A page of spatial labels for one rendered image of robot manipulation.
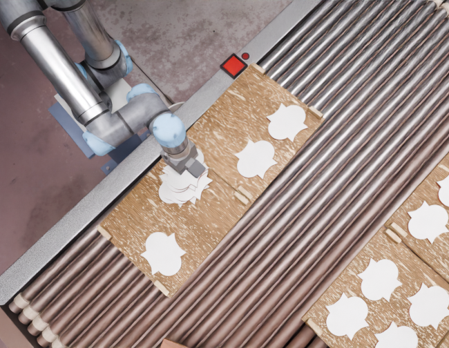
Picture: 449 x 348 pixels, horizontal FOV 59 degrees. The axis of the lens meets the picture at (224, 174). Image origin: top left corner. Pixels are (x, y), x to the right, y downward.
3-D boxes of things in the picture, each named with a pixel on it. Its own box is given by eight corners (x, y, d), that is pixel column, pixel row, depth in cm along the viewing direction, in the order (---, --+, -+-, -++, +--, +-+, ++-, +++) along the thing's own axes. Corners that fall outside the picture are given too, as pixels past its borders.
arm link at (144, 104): (109, 100, 101) (133, 132, 99) (146, 75, 103) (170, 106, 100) (118, 112, 109) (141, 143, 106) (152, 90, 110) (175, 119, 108)
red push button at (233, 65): (222, 68, 153) (222, 65, 152) (233, 57, 154) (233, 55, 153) (233, 77, 152) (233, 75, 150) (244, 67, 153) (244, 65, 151)
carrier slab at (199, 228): (97, 228, 138) (95, 227, 136) (178, 143, 145) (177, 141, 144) (170, 298, 131) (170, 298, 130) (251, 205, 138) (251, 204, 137)
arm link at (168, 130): (169, 103, 99) (190, 128, 97) (176, 120, 109) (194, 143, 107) (143, 121, 98) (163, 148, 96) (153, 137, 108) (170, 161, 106)
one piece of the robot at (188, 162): (186, 175, 107) (193, 188, 123) (208, 150, 109) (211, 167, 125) (153, 148, 110) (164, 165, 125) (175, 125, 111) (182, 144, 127)
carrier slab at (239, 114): (178, 142, 145) (177, 141, 144) (251, 65, 152) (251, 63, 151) (252, 204, 138) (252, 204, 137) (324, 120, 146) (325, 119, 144)
